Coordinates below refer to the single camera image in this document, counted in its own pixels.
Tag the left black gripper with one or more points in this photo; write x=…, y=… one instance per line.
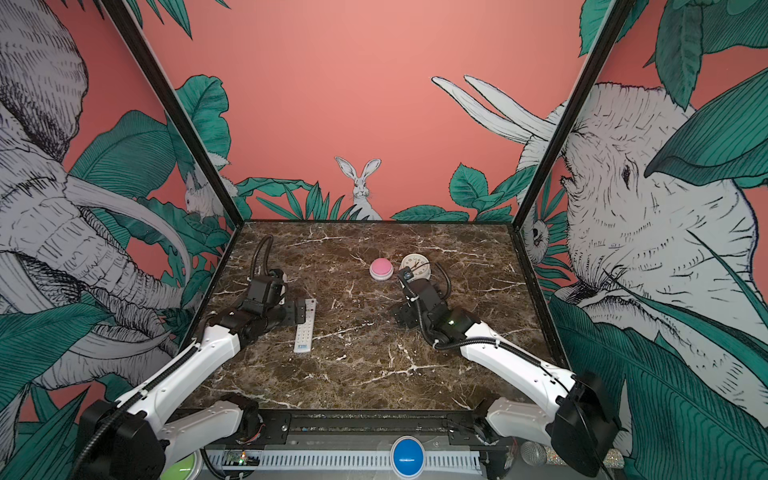
x=290, y=316

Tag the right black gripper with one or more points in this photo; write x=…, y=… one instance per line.
x=406, y=311

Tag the white remote control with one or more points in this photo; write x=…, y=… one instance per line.
x=305, y=326

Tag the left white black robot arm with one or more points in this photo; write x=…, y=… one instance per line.
x=135, y=436

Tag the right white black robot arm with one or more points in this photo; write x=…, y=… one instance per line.
x=568, y=412

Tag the white round alarm clock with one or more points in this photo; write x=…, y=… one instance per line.
x=418, y=264

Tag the pink push button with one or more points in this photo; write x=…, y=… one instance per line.
x=381, y=269

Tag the blue push button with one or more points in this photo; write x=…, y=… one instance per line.
x=407, y=457

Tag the small green circuit board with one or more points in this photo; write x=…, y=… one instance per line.
x=240, y=459

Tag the glittery silver microphone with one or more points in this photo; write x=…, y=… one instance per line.
x=537, y=454

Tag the green push button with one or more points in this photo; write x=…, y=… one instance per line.
x=188, y=468

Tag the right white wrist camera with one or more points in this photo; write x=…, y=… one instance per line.
x=405, y=275

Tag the black front mounting rail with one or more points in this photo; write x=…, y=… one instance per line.
x=282, y=426

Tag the white slotted cable duct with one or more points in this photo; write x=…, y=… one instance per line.
x=284, y=460

